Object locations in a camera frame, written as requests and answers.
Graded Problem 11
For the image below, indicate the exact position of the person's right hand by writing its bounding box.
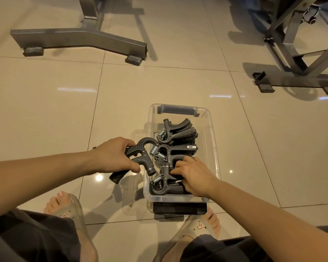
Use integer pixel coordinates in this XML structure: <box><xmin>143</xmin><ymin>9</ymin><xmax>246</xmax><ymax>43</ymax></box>
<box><xmin>170</xmin><ymin>156</ymin><xmax>220</xmax><ymax>198</ymax></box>

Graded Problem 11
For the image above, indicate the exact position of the person's left hand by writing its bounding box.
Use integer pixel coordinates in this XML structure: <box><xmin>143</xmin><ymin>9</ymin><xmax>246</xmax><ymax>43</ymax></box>
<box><xmin>91</xmin><ymin>136</ymin><xmax>141</xmax><ymax>175</ymax></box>

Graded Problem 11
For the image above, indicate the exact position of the black spring grip strengthener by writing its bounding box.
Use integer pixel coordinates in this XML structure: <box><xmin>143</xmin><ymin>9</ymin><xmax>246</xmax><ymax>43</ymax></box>
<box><xmin>109</xmin><ymin>138</ymin><xmax>160</xmax><ymax>184</ymax></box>
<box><xmin>156</xmin><ymin>144</ymin><xmax>199</xmax><ymax>164</ymax></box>
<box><xmin>156</xmin><ymin>118</ymin><xmax>199</xmax><ymax>146</ymax></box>
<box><xmin>149</xmin><ymin>162</ymin><xmax>192</xmax><ymax>196</ymax></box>

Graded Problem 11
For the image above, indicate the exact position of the clear plastic storage box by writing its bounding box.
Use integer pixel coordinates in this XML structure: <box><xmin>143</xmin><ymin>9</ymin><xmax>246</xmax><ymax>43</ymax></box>
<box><xmin>143</xmin><ymin>103</ymin><xmax>222</xmax><ymax>215</ymax></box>

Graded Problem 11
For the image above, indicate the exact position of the person's right forearm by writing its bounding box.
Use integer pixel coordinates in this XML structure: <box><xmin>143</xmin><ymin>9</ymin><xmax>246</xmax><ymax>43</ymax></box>
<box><xmin>209</xmin><ymin>180</ymin><xmax>328</xmax><ymax>262</ymax></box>

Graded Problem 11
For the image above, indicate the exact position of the person's left forearm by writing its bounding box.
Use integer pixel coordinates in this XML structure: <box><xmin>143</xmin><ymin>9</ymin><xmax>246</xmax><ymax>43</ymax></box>
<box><xmin>0</xmin><ymin>150</ymin><xmax>98</xmax><ymax>216</ymax></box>

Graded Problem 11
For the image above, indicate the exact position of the beige right slipper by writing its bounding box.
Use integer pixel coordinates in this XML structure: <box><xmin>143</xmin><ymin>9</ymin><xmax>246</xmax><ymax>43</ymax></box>
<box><xmin>153</xmin><ymin>209</ymin><xmax>222</xmax><ymax>262</ymax></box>

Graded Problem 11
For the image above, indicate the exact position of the beige slipper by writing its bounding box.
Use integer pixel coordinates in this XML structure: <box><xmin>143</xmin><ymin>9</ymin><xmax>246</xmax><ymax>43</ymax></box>
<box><xmin>43</xmin><ymin>193</ymin><xmax>99</xmax><ymax>262</ymax></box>
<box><xmin>153</xmin><ymin>209</ymin><xmax>222</xmax><ymax>262</ymax></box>

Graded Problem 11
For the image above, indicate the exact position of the beige left slipper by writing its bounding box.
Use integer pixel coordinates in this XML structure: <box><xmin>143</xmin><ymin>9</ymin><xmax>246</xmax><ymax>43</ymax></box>
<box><xmin>43</xmin><ymin>193</ymin><xmax>99</xmax><ymax>262</ymax></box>

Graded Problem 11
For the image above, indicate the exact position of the grey metal rack stand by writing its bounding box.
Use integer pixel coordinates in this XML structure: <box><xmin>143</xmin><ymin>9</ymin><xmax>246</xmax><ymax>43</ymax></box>
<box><xmin>10</xmin><ymin>0</ymin><xmax>148</xmax><ymax>66</ymax></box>

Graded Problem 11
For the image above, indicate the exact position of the grey metal machine frame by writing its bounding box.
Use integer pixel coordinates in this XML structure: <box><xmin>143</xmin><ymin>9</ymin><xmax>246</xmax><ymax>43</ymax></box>
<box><xmin>252</xmin><ymin>0</ymin><xmax>328</xmax><ymax>96</ymax></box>

